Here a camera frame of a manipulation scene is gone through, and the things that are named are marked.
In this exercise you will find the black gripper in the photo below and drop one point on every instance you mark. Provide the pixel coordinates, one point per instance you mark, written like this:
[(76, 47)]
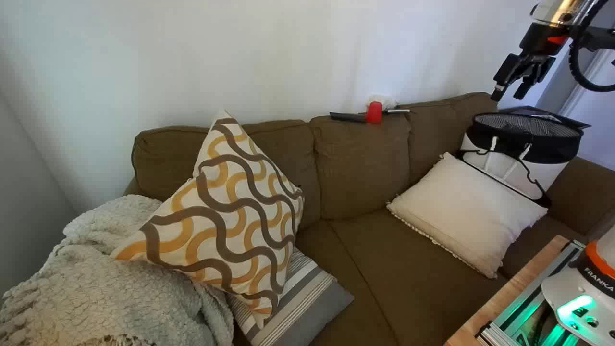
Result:
[(539, 39)]

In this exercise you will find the wavy brown yellow patterned pillow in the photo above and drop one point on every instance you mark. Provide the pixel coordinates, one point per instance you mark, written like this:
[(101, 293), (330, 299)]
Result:
[(224, 218)]

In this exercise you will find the plain cream pillow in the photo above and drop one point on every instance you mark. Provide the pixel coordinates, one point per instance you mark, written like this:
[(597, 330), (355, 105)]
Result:
[(468, 212)]

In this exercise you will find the grey white striped pillow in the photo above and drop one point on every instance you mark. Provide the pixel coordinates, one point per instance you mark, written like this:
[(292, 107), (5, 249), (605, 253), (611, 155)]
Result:
[(301, 301)]

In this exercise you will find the black and white fabric hamper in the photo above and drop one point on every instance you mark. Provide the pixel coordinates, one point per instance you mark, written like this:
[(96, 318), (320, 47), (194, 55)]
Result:
[(526, 137)]

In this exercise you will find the red cylindrical object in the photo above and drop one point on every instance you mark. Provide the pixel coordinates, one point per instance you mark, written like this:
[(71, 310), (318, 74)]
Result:
[(374, 112)]

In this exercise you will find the olive brown fabric sofa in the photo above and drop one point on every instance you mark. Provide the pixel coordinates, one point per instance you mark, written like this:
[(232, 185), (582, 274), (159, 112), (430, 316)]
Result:
[(367, 174)]

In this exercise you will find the cream knitted blanket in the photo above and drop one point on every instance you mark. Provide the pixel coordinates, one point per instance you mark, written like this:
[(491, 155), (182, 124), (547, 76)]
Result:
[(97, 281)]

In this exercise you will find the grey door frame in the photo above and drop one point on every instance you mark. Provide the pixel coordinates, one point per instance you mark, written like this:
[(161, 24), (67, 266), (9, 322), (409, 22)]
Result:
[(578, 89)]

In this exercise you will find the aluminium profile frame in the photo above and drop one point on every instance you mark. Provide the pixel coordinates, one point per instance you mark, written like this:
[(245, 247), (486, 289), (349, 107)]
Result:
[(513, 320)]

